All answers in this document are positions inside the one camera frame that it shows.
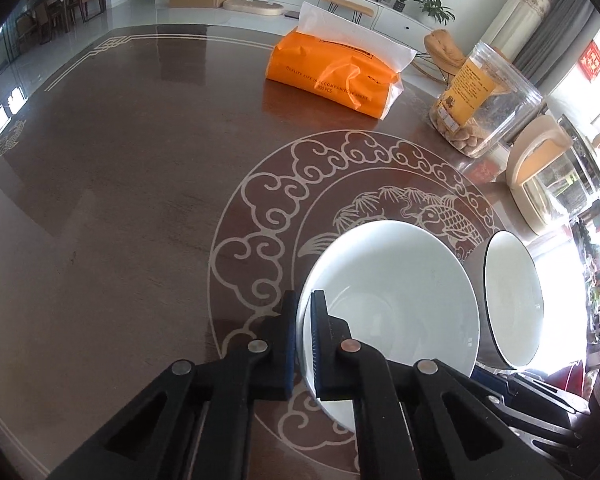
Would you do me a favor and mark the white bowl with black rim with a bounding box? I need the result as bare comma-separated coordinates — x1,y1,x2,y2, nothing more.
466,230,546,370

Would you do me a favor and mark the glass kettle with cream handle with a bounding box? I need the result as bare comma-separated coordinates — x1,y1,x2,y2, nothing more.
505,114,600,237

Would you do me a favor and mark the grey curtain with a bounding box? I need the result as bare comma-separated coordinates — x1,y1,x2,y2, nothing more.
512,0,600,98

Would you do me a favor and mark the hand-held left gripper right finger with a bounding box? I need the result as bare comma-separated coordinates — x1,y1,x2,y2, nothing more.
310,290,563,480

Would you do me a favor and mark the large potted plant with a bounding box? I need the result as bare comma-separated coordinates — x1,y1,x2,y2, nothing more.
413,0,456,27

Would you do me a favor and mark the cream oval tray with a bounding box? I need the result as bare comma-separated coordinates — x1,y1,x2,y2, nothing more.
222,0,286,17

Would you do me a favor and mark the plain white bowl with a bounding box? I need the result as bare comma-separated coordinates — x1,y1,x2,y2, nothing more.
296,220,481,433

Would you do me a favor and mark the wooden bench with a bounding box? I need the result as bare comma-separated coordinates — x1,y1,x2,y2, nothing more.
320,0,379,20

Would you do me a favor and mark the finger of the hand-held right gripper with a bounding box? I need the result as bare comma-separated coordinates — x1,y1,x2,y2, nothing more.
481,394,582,450
504,374,590,415

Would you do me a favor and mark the red wall decoration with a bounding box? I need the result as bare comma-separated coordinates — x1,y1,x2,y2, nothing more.
580,42,600,82

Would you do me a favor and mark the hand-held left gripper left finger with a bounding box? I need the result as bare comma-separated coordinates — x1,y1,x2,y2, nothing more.
45,290,298,480

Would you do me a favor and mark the clear plastic biscuit jar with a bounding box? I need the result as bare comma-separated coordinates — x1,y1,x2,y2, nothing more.
426,41,544,160

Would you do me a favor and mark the standing air conditioner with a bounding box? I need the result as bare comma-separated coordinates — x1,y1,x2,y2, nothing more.
481,0,552,67

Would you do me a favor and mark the tan rocking chair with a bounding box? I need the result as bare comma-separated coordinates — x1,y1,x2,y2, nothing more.
423,30,470,82

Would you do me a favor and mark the orange tissue pack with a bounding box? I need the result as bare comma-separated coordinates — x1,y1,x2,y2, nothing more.
264,1,417,122

